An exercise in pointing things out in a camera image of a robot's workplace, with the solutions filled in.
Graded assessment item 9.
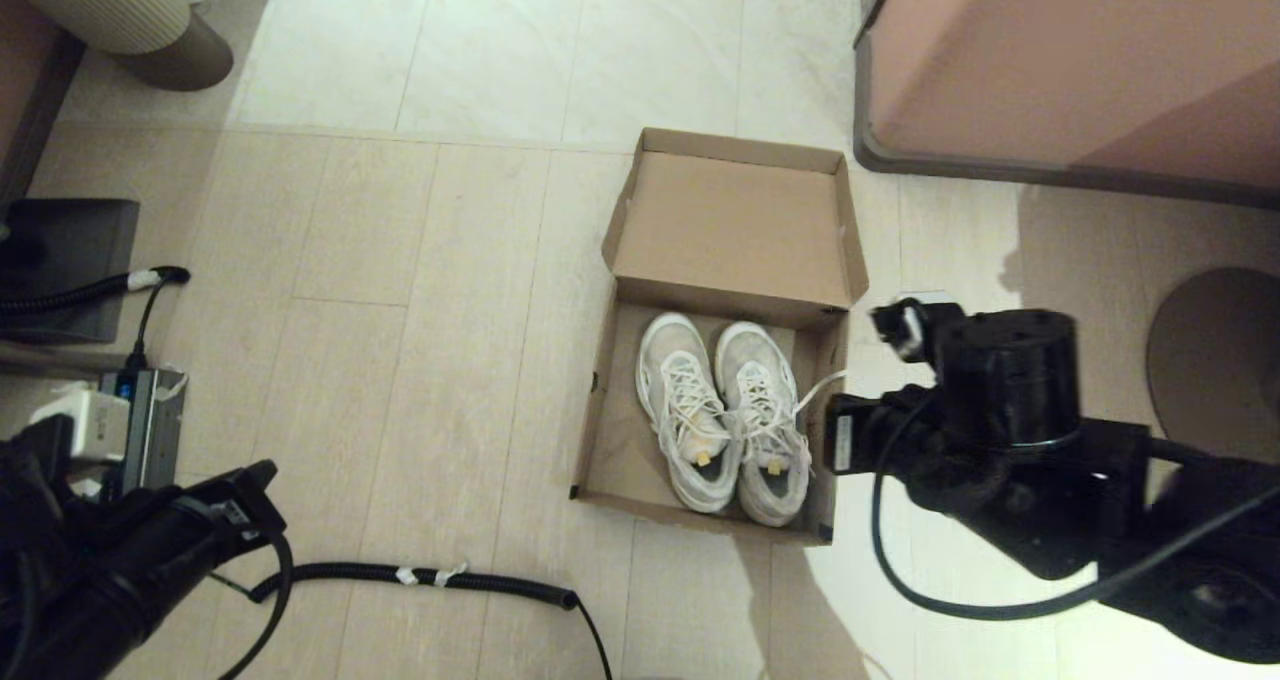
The black corrugated hose taped end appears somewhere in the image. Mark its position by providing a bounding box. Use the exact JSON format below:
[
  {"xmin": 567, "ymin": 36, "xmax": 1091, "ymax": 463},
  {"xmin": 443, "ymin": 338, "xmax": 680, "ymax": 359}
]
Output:
[{"xmin": 0, "ymin": 266, "xmax": 191, "ymax": 371}]

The black corrugated cable white tape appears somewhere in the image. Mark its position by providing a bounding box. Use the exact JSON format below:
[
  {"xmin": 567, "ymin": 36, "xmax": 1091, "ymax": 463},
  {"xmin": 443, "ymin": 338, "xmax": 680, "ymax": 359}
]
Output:
[{"xmin": 250, "ymin": 560, "xmax": 613, "ymax": 680}]

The white charger block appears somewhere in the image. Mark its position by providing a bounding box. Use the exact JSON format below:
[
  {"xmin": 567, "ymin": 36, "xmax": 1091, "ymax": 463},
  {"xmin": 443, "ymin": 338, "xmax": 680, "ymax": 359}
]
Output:
[{"xmin": 30, "ymin": 388, "xmax": 133, "ymax": 463}]

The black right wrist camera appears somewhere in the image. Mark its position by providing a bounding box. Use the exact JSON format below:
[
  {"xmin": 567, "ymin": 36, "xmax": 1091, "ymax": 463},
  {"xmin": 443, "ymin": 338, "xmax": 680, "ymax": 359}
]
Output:
[{"xmin": 823, "ymin": 392, "xmax": 857, "ymax": 478}]

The beige ribbed bin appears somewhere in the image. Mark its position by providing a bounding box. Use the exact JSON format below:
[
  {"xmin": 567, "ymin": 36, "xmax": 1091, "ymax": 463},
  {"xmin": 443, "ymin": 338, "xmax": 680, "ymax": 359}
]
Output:
[{"xmin": 0, "ymin": 0, "xmax": 236, "ymax": 93}]

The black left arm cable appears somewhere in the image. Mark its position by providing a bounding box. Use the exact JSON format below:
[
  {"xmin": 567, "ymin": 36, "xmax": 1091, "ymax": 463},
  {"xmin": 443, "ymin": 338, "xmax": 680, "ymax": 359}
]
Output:
[{"xmin": 213, "ymin": 533, "xmax": 297, "ymax": 680}]

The brown cardboard shoe box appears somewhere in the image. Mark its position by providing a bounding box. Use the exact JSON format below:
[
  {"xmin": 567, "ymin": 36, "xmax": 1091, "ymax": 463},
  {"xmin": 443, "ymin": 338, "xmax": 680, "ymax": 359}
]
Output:
[{"xmin": 570, "ymin": 127, "xmax": 869, "ymax": 547}]

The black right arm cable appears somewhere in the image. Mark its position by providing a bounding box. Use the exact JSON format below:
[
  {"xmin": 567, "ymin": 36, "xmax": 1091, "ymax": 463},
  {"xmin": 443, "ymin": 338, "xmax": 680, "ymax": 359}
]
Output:
[{"xmin": 868, "ymin": 390, "xmax": 1280, "ymax": 623}]

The pink cabinet dark base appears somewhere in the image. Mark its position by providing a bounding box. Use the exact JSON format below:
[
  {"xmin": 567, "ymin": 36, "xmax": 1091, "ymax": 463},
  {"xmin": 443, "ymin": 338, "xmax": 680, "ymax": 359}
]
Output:
[{"xmin": 853, "ymin": 0, "xmax": 1280, "ymax": 209}]

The dark grey metal plate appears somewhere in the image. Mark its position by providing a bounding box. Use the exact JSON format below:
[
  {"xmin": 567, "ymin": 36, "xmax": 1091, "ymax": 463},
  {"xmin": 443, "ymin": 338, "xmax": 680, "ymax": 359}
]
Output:
[{"xmin": 0, "ymin": 198, "xmax": 141, "ymax": 346}]

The white lace-up sneaker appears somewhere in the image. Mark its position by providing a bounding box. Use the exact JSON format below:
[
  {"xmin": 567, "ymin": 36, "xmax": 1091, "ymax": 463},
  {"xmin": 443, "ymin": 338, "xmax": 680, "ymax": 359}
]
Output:
[
  {"xmin": 636, "ymin": 311, "xmax": 747, "ymax": 515},
  {"xmin": 713, "ymin": 320, "xmax": 849, "ymax": 529}
]

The round brown floor base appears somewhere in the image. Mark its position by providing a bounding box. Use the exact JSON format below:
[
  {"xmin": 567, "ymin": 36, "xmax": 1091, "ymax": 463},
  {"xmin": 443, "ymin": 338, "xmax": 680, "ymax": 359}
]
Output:
[{"xmin": 1147, "ymin": 265, "xmax": 1280, "ymax": 463}]

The grey power adapter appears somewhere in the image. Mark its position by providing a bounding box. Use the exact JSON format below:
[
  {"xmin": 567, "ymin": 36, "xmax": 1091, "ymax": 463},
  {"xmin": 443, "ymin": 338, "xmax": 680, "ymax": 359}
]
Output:
[{"xmin": 100, "ymin": 367, "xmax": 190, "ymax": 493}]

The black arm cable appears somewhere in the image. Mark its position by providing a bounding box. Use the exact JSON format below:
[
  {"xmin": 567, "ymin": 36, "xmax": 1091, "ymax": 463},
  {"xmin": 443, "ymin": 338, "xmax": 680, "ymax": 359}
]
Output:
[
  {"xmin": 213, "ymin": 533, "xmax": 297, "ymax": 680},
  {"xmin": 868, "ymin": 390, "xmax": 1280, "ymax": 623}
]

